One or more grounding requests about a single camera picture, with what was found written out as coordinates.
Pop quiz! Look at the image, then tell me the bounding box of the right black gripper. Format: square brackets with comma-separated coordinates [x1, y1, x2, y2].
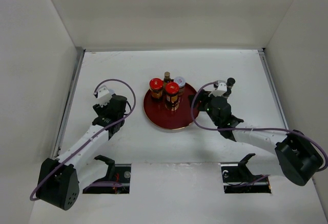
[188, 89, 221, 126]

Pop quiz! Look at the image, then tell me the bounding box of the white lid sauce jar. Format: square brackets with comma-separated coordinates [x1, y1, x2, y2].
[174, 76, 186, 96]

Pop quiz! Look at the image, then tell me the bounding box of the red lid sauce jar back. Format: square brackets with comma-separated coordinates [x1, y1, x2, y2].
[165, 82, 179, 111]

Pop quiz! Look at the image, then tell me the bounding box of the red lid sauce jar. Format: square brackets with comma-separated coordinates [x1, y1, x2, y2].
[149, 78, 163, 100]
[165, 82, 179, 111]

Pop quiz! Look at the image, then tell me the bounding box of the red lid sauce jar front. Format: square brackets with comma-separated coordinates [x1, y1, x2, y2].
[149, 78, 163, 100]

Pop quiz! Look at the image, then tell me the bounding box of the yellow label oil bottle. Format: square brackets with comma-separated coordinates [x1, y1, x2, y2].
[163, 71, 171, 84]

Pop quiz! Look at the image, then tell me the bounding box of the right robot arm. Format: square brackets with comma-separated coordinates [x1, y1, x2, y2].
[188, 89, 327, 186]

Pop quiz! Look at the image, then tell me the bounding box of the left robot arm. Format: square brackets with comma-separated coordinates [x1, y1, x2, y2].
[31, 94, 129, 210]

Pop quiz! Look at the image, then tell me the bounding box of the black cap pepper shaker near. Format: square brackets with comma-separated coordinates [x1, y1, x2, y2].
[222, 88, 232, 99]

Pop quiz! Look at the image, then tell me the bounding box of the black cap pepper shaker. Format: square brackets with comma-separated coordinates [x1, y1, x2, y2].
[226, 77, 236, 89]
[222, 88, 232, 99]

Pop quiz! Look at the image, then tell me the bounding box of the black cap pepper shaker far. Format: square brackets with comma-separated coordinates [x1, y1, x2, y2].
[226, 77, 236, 89]

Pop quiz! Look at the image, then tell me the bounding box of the red round tray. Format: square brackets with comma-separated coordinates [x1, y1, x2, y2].
[143, 83, 197, 130]

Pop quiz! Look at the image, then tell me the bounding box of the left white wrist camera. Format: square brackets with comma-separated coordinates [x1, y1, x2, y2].
[93, 85, 115, 107]

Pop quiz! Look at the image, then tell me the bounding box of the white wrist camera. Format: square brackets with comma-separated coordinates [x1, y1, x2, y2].
[208, 80, 227, 97]
[93, 85, 115, 107]

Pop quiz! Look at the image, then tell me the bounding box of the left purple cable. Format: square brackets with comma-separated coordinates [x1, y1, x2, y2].
[30, 78, 137, 201]

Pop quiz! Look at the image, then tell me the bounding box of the purple cable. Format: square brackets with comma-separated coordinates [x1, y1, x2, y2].
[191, 82, 328, 171]
[30, 78, 137, 201]

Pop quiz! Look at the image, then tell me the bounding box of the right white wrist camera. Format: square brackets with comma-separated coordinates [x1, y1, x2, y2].
[208, 80, 227, 97]

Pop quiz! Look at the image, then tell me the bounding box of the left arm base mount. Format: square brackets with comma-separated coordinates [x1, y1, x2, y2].
[82, 155, 132, 194]

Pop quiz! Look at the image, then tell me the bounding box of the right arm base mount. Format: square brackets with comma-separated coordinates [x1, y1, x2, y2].
[220, 153, 271, 194]

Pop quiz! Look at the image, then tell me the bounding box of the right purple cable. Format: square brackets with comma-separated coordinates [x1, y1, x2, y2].
[191, 82, 328, 171]

